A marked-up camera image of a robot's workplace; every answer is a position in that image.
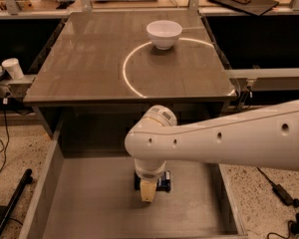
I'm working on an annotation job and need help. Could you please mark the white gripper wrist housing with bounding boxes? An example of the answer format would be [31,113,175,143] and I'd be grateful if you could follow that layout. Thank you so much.
[135,158,166,202]

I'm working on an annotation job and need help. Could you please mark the dark blue rxbar wrapper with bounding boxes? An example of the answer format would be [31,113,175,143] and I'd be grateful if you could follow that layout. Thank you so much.
[134,171,171,192]

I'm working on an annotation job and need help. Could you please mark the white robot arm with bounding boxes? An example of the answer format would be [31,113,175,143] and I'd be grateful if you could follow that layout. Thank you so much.
[125,100,299,181]

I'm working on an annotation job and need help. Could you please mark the open grey top drawer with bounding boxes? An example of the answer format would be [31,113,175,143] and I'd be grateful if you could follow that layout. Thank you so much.
[20,114,247,239]

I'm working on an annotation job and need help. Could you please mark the grey cabinet with counter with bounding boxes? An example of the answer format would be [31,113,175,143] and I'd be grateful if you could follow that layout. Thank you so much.
[23,9,238,157]

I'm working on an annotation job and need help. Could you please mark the black pole on floor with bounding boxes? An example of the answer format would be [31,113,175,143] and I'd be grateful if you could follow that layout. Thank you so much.
[0,168,33,237]

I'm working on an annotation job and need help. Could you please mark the white ceramic bowl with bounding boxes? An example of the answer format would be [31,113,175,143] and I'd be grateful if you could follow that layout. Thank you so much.
[147,20,182,50]

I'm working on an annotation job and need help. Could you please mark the white paper cup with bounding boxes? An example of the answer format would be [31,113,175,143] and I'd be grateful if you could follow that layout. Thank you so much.
[2,58,24,80]

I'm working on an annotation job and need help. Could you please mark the black flat panel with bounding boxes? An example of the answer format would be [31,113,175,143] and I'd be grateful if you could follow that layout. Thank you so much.
[207,0,279,16]

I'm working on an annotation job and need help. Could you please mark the black power adapter cable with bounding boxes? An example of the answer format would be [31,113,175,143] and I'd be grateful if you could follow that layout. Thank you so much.
[256,166,299,209]

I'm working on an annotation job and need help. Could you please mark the black cable left floor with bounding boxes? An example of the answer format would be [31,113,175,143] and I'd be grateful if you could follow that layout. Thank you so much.
[0,98,11,183]

